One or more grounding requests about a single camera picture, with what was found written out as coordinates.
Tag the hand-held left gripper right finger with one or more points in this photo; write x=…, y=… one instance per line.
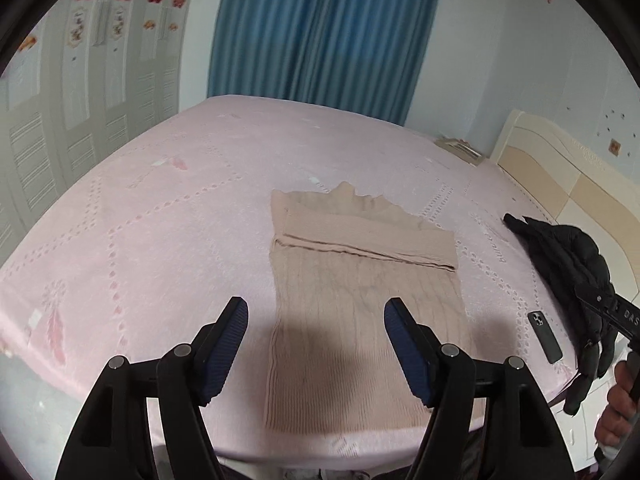
x=402, y=345

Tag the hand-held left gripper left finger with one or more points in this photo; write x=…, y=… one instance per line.
x=227, y=345

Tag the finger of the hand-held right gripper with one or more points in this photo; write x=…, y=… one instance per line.
x=597, y=304

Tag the beige knit sweater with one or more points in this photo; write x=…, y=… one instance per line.
x=345, y=290

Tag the person's right hand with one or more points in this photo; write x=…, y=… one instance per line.
x=617, y=420

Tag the black puffer jacket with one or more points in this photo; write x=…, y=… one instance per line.
x=565, y=255

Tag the black smartphone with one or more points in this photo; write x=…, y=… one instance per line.
x=545, y=337

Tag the cream bed headboard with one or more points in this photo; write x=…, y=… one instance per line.
x=555, y=170

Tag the pink bed blanket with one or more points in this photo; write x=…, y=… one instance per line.
x=150, y=210

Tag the white wardrobe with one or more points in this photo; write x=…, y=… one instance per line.
x=90, y=100

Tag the blue curtain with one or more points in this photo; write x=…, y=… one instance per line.
x=325, y=30

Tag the orange wall sticker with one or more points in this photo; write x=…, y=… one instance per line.
x=614, y=146

